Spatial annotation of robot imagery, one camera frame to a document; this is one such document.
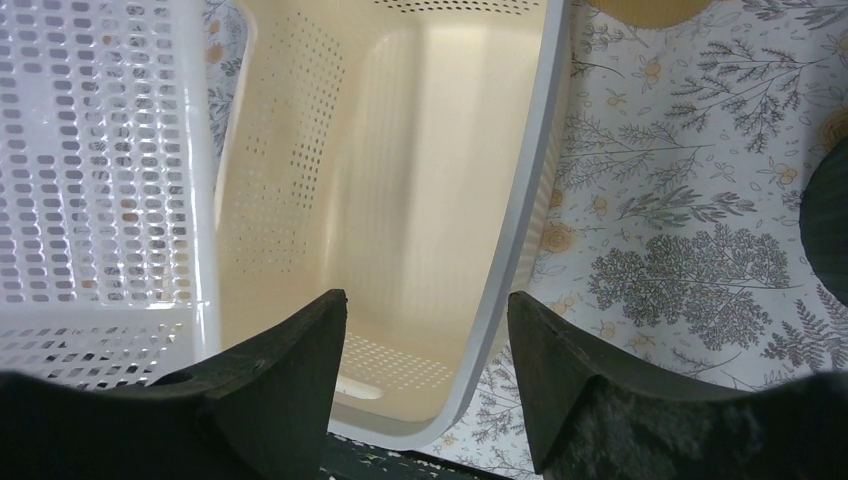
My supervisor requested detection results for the white perforated plastic basket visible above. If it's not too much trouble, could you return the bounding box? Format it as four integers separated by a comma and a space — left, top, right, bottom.
1, 0, 221, 390

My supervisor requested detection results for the black round bucket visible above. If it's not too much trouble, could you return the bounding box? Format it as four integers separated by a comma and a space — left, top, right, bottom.
799, 139, 847, 304

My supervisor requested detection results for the cream plastic basket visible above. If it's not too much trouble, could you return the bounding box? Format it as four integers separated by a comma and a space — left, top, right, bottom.
216, 1, 569, 450

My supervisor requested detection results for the yellow wastebasket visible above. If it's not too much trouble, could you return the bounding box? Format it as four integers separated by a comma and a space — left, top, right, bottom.
587, 0, 712, 30

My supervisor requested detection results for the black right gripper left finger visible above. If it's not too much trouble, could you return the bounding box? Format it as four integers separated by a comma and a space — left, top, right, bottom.
1, 289, 347, 479

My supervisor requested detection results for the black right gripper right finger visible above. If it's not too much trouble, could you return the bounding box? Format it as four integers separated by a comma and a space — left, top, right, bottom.
507, 291, 847, 479

